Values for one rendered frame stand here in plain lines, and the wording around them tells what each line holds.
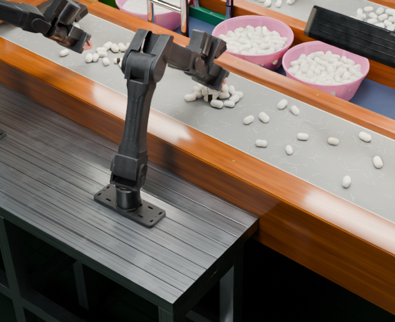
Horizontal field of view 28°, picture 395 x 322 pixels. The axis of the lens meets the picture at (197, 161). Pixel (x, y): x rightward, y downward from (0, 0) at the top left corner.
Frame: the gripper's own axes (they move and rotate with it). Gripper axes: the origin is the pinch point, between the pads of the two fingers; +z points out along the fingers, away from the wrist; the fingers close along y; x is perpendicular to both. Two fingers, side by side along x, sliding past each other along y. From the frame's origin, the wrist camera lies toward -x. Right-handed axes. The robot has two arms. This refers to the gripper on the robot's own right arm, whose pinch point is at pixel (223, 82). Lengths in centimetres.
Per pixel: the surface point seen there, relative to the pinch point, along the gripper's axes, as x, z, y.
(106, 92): 17.1, -20.7, 22.9
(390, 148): -2, 5, -55
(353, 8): -44, 52, -4
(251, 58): -10.9, 12.6, 1.8
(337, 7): -42, 50, 0
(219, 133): 14.1, -13.3, -14.2
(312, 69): -15.2, 19.8, -15.6
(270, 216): 27, -21, -42
